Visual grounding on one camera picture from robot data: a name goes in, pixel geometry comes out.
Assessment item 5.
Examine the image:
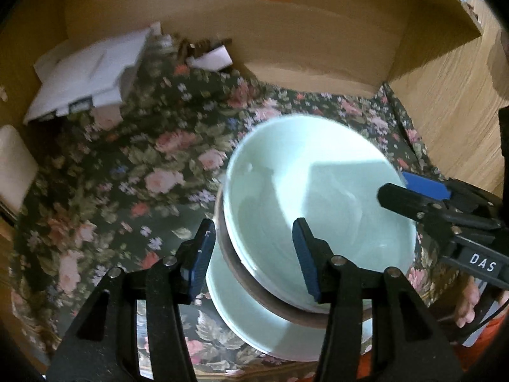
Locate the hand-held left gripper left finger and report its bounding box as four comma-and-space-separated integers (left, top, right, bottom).
45, 218, 217, 382

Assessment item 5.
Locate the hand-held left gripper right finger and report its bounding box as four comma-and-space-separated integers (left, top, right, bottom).
292, 217, 464, 382

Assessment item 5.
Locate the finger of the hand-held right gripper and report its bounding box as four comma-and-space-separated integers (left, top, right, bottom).
377, 182, 502, 233
401, 170, 506, 223

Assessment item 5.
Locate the large pale blue bowl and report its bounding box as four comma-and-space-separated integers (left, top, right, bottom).
222, 115, 418, 314

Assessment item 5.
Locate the white plate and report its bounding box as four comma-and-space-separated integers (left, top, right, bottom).
205, 247, 374, 363

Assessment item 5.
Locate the person's right hand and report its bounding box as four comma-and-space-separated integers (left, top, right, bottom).
453, 276, 484, 329

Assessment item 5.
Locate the orange garment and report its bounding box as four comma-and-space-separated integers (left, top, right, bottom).
356, 310, 509, 382

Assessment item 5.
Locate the dark floral tablecloth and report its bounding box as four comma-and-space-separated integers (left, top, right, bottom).
10, 53, 470, 378

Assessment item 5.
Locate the wooden desk hutch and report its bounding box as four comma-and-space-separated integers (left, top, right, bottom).
0, 0, 509, 223

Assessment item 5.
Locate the small white box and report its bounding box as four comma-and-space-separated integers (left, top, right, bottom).
186, 46, 233, 71

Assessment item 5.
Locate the cream box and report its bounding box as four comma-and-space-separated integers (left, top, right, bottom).
0, 124, 39, 217

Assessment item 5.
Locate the white cardboard box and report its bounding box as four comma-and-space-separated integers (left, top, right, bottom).
23, 22, 162, 126

